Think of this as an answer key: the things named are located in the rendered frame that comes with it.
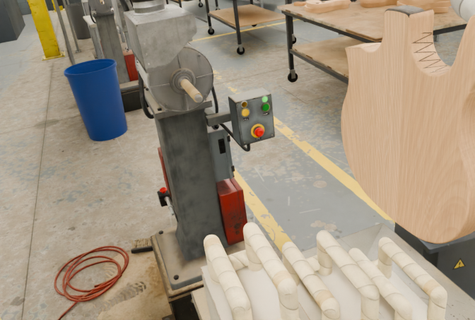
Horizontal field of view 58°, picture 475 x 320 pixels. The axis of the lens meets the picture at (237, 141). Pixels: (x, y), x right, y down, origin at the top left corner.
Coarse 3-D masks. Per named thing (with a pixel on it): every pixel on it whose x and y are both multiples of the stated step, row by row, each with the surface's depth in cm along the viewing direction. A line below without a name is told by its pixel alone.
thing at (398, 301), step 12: (348, 252) 97; (360, 252) 96; (360, 264) 93; (372, 264) 92; (372, 276) 89; (384, 276) 89; (384, 288) 86; (396, 288) 86; (396, 300) 83; (408, 312) 81
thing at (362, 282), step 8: (320, 232) 91; (328, 232) 91; (320, 240) 90; (328, 240) 89; (328, 248) 87; (336, 248) 86; (336, 256) 85; (344, 256) 84; (336, 264) 85; (344, 264) 82; (352, 264) 82; (344, 272) 82; (352, 272) 80; (360, 272) 80; (352, 280) 80; (360, 280) 78; (368, 280) 78; (360, 288) 77; (368, 288) 76; (376, 288) 76; (368, 296) 76; (376, 296) 76
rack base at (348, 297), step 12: (324, 276) 94; (336, 276) 94; (300, 288) 92; (336, 288) 91; (348, 288) 90; (300, 300) 89; (312, 300) 89; (348, 300) 88; (360, 300) 87; (312, 312) 86; (348, 312) 85
